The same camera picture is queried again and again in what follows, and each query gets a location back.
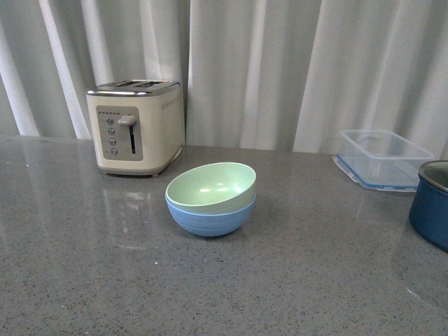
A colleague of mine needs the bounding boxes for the blue bowl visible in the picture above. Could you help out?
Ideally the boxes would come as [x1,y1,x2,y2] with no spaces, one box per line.
[166,196,256,237]

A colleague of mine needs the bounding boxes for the dark blue pot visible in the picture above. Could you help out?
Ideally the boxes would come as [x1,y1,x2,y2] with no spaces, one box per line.
[409,160,447,252]

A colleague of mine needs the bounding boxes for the green bowl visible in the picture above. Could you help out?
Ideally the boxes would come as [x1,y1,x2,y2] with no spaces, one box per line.
[165,162,257,214]

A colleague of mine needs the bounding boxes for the clear plastic food container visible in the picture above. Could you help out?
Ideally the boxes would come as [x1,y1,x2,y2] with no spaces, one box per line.
[333,129,434,193]

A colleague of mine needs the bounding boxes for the cream toaster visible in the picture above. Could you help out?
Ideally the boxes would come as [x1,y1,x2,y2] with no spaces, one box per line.
[86,80,186,176]

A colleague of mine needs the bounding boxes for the white curtain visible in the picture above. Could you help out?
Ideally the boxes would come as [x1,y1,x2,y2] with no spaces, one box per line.
[1,1,447,160]

